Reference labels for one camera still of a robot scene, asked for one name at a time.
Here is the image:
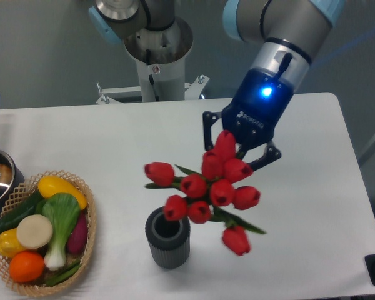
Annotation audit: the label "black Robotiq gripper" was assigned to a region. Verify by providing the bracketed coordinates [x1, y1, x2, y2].
[202, 69, 294, 172]

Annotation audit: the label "red tulip bouquet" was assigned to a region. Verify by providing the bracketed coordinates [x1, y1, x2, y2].
[144, 130, 265, 256]

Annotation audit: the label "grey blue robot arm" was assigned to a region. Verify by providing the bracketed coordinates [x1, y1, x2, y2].
[88, 1, 345, 170]

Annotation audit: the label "dark grey ribbed vase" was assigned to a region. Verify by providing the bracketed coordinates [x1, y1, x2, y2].
[145, 207, 191, 269]

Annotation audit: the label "green bok choy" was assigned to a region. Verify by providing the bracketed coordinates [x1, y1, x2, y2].
[42, 193, 81, 270]

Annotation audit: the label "purple sweet potato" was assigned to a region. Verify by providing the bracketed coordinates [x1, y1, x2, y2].
[66, 212, 88, 255]

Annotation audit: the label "yellow squash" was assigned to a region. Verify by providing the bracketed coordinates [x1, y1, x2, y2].
[37, 176, 88, 210]

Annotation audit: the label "woven wicker basket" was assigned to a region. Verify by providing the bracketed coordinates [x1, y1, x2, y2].
[0, 170, 96, 298]

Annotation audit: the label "beige round slice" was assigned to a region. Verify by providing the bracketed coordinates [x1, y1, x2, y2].
[16, 214, 53, 250]

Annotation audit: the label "green bean pods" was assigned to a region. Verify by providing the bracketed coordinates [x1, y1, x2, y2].
[44, 261, 81, 287]

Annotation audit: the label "dark green cucumber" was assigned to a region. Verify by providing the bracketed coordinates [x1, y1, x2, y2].
[0, 191, 44, 234]

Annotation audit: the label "orange fruit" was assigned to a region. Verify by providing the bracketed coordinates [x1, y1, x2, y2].
[9, 251, 44, 283]

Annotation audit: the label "yellow bell pepper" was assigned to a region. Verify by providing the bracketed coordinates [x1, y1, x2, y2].
[0, 228, 26, 258]

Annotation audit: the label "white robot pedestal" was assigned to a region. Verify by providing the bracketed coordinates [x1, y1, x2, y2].
[96, 17, 210, 104]

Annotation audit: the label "black base cable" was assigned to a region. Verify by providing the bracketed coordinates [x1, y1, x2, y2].
[145, 49, 160, 103]

